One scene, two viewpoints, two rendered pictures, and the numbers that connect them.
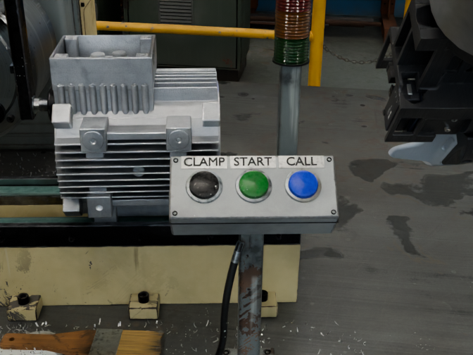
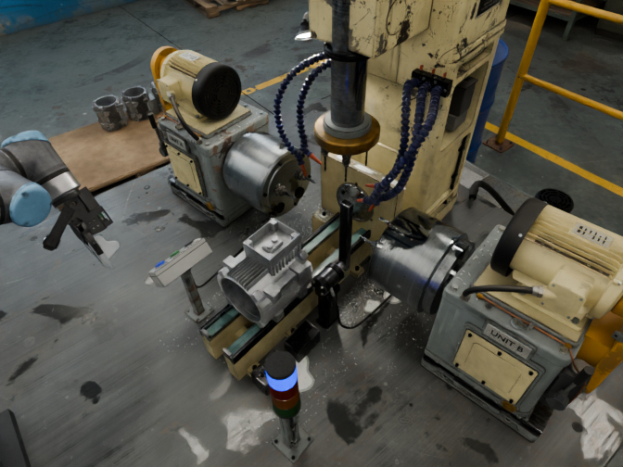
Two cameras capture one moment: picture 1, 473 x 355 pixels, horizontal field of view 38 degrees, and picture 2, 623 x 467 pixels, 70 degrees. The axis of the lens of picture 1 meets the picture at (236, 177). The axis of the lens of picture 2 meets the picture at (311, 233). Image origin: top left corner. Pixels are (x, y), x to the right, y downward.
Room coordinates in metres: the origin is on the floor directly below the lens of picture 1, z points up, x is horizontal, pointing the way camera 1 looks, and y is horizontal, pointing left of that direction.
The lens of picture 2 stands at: (1.47, -0.33, 2.00)
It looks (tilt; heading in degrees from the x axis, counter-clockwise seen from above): 46 degrees down; 135
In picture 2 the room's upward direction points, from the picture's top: 2 degrees counter-clockwise
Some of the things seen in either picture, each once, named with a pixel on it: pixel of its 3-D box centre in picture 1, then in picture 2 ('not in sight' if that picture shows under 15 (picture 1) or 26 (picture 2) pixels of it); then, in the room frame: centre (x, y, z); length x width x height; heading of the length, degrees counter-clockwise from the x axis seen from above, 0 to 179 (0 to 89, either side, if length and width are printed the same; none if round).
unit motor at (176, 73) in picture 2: not in sight; (194, 115); (0.18, 0.38, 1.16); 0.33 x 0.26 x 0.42; 2
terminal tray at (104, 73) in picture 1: (107, 73); (273, 246); (0.82, 0.16, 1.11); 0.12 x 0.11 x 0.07; 94
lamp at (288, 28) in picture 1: (292, 22); (285, 391); (1.13, -0.09, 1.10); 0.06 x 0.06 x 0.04
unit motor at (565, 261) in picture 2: not in sight; (548, 308); (1.45, 0.43, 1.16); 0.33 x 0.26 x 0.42; 2
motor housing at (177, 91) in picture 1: (143, 141); (266, 277); (0.82, 0.12, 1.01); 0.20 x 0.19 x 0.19; 94
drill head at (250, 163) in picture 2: not in sight; (258, 168); (0.46, 0.42, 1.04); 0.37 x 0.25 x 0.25; 2
